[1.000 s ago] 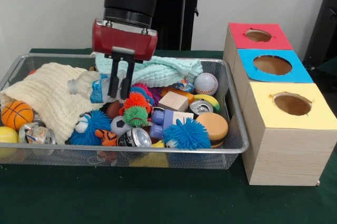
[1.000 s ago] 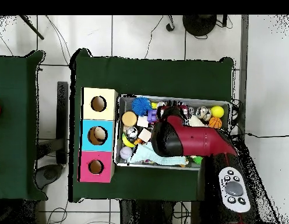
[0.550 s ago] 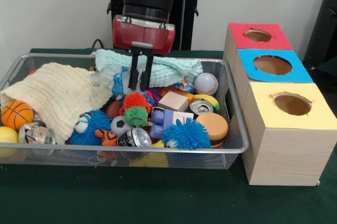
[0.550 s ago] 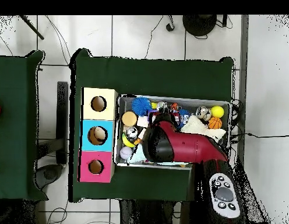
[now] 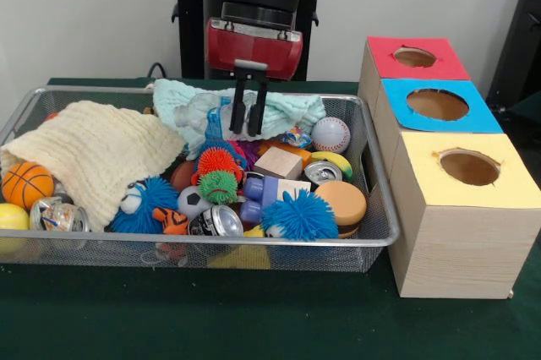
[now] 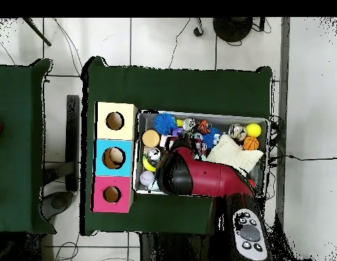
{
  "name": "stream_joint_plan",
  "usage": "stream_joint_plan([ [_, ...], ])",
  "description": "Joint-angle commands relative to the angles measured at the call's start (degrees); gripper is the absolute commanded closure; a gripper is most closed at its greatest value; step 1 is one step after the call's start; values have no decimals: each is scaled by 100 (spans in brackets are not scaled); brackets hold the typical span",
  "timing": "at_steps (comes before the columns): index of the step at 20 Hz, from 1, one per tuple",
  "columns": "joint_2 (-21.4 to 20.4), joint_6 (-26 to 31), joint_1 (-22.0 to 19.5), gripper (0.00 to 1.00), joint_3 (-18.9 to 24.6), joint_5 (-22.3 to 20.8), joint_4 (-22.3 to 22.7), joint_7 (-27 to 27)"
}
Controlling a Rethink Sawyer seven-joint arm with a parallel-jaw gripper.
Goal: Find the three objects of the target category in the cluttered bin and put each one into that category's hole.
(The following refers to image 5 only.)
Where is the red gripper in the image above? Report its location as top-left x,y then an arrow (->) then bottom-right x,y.
205,25 -> 304,137

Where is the crushed clear plastic bottle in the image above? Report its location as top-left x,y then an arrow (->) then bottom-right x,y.
173,91 -> 263,141

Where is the clear mesh bin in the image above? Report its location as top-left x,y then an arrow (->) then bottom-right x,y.
0,85 -> 401,272

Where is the wooden box with three holes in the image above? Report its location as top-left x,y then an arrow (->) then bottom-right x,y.
357,35 -> 541,300

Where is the mint green cloth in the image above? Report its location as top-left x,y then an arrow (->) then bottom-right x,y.
151,78 -> 327,161

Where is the wooden cube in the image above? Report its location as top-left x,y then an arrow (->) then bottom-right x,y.
252,145 -> 304,180

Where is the white toy baseball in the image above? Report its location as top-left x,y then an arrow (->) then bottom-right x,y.
310,117 -> 352,154

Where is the blue spiky ball with eyes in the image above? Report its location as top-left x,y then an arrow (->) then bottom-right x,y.
110,177 -> 181,235

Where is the toy hamburger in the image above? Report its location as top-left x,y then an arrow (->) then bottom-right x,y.
314,180 -> 368,239

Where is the cream knitted cloth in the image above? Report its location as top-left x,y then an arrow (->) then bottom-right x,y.
0,100 -> 187,232

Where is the dark green table cloth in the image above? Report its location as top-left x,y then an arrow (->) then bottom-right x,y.
505,91 -> 541,124
0,76 -> 541,360

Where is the orange toy basketball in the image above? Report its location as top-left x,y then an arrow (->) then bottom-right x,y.
1,161 -> 55,212

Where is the yellow ball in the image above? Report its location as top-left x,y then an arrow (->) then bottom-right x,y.
0,202 -> 31,251

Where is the black cable loop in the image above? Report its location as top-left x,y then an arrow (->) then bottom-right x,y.
146,62 -> 169,80

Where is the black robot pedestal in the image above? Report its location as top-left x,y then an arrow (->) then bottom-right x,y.
162,0 -> 342,82

